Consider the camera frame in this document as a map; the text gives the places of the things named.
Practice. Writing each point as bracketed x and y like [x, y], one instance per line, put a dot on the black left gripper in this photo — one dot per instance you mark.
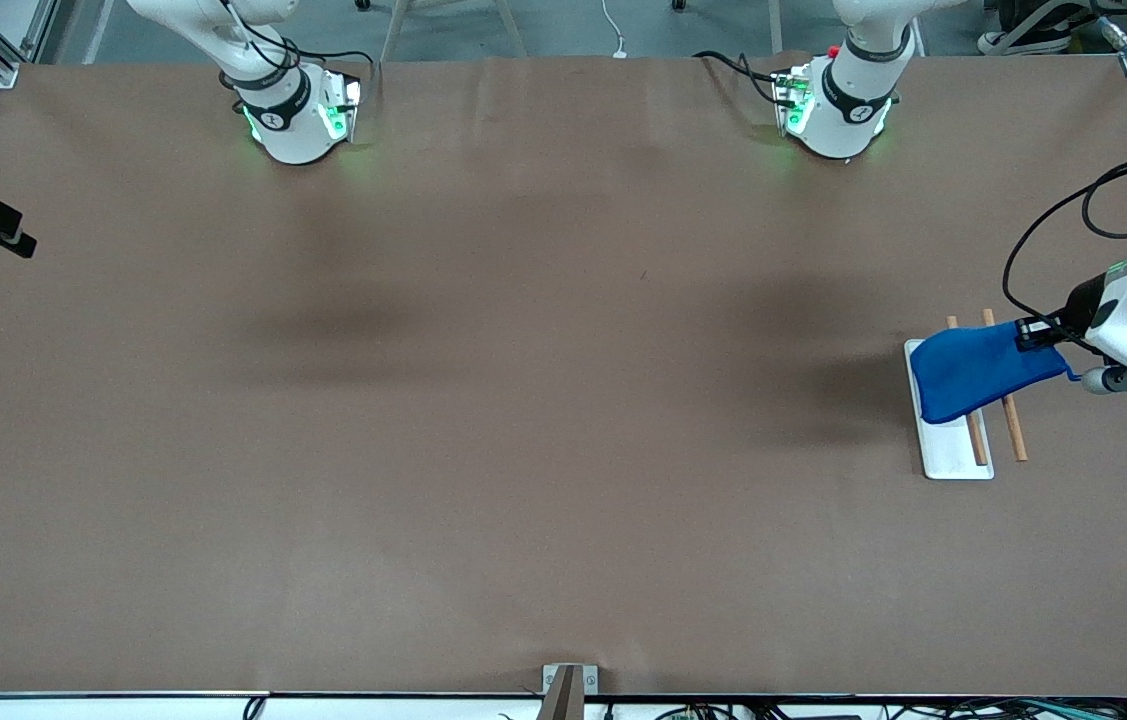
[1079, 303]

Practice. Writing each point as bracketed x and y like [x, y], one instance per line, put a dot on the black and white sneaker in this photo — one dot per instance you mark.
[1023, 42]

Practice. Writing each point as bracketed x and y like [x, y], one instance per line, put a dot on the white towel rack base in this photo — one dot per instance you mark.
[948, 450]

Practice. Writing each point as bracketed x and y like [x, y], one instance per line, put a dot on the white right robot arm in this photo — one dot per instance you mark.
[288, 120]

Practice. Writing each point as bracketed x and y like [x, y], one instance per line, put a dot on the light wooden stand leg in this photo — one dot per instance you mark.
[511, 30]
[395, 30]

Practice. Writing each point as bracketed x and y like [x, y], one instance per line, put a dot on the blue microfibre towel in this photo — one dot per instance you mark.
[973, 370]

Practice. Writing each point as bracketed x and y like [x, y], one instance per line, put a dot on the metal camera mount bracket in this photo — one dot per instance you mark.
[568, 690]

